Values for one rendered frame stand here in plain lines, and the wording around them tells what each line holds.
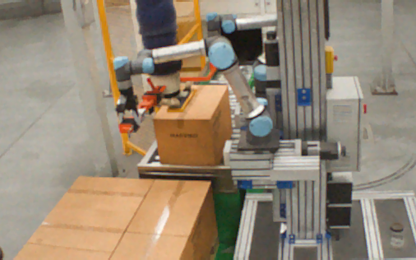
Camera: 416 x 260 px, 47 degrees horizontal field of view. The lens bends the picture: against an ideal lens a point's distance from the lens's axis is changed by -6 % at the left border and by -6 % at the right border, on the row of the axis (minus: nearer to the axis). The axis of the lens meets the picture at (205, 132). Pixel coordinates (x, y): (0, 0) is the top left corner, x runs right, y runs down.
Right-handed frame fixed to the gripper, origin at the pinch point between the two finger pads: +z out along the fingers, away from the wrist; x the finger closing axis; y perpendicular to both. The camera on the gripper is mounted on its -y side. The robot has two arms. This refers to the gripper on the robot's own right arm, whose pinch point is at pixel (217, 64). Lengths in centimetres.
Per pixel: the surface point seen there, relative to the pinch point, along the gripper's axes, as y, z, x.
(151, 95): 58, -3, -25
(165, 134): 16, 43, -37
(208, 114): 9.4, 31.6, -7.2
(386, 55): -263, 83, 135
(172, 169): 21, 68, -34
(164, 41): 39, -29, -20
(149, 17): 42, -44, -26
